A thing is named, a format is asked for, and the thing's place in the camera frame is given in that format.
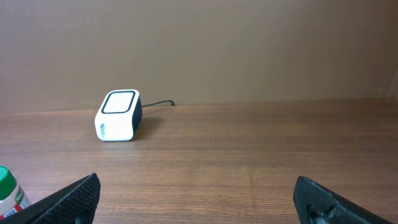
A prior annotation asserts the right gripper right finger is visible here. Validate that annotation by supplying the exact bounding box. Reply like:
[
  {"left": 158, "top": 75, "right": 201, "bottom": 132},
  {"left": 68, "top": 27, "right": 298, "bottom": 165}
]
[{"left": 293, "top": 176, "right": 392, "bottom": 224}]

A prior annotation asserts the black scanner cable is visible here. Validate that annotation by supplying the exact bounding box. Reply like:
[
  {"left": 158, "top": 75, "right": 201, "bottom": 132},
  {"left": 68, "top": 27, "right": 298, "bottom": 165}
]
[{"left": 141, "top": 100, "right": 175, "bottom": 108}]

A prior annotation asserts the white barcode scanner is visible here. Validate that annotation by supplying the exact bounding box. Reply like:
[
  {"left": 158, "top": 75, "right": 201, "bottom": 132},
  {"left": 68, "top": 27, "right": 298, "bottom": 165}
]
[{"left": 95, "top": 89, "right": 143, "bottom": 142}]

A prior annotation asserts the green lid jar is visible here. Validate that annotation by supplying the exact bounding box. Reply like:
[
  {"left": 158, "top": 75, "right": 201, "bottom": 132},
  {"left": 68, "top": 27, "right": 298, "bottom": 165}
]
[{"left": 0, "top": 166, "right": 31, "bottom": 220}]

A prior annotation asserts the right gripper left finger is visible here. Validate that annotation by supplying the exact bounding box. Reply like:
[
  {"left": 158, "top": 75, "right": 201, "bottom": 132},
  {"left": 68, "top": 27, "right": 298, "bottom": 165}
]
[{"left": 1, "top": 173, "right": 101, "bottom": 224}]

